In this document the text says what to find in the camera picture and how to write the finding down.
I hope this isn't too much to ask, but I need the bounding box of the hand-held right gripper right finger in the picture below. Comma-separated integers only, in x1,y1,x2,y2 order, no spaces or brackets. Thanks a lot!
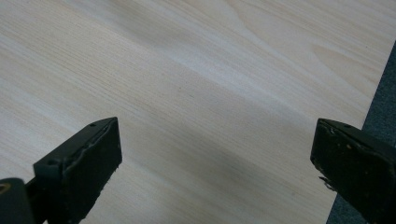
309,118,396,224

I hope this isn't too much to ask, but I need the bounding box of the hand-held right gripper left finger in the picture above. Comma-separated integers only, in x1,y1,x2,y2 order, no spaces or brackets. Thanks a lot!
33,117,123,224

